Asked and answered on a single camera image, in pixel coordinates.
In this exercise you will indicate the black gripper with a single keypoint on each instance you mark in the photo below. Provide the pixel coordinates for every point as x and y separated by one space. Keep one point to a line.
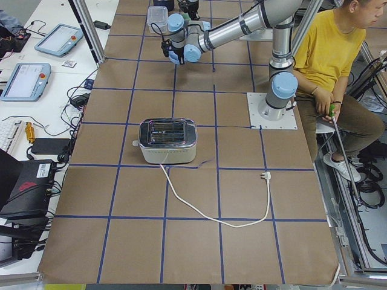
180 56

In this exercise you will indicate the blue bowl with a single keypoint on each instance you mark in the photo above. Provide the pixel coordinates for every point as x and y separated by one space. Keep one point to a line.
174 58

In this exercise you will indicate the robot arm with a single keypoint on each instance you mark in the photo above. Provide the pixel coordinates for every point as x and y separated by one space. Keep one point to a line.
188 38
190 7

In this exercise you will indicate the clear plastic food container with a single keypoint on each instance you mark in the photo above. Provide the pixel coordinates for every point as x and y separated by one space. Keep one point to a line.
157 19

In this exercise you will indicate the black power adapter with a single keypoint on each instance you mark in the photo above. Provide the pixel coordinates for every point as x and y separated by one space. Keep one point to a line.
101 25

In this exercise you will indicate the silver white toaster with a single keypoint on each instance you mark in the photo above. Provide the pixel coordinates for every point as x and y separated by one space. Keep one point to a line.
167 140

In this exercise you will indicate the small printed card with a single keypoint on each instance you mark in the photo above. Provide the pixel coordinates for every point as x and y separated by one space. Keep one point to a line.
69 64

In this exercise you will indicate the upper teach pendant tablet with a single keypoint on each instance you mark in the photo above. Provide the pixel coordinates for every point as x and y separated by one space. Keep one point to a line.
60 40

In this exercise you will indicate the teach pendant tablet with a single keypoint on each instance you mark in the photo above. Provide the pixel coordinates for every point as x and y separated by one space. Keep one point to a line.
27 82
60 40

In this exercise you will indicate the lower teach pendant tablet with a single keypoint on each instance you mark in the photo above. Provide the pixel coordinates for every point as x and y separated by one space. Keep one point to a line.
27 82

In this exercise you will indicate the person in yellow shirt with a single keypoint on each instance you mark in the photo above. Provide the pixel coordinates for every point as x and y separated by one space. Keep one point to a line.
323 64

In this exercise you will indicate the white keyboard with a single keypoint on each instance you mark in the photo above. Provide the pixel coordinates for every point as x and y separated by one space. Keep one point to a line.
11 130

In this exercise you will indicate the black computer box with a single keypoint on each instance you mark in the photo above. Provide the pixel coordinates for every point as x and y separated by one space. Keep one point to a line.
25 187

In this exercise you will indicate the aluminium frame post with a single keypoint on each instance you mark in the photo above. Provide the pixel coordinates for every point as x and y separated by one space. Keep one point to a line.
83 17

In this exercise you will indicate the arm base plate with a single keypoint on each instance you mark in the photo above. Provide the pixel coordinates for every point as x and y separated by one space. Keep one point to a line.
262 116
261 35

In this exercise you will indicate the green handled reacher tool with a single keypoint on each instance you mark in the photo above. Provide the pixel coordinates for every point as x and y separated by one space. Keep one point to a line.
332 114

